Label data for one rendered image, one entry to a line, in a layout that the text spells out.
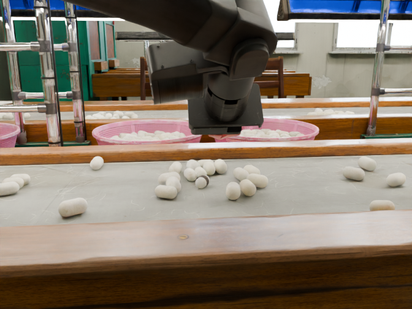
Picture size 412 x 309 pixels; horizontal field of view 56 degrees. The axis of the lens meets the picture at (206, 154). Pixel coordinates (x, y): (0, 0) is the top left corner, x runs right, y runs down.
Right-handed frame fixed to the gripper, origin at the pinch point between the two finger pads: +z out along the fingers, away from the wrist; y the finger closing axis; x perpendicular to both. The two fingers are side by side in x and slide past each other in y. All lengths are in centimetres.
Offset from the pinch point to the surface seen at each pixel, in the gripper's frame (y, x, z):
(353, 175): -22.6, 6.3, 4.4
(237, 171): -3.3, 4.4, 5.5
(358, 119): -47, -24, 42
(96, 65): 69, -176, 221
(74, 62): 31, -35, 28
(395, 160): -36.8, 0.0, 14.4
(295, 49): -167, -314, 378
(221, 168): -0.9, 2.8, 8.0
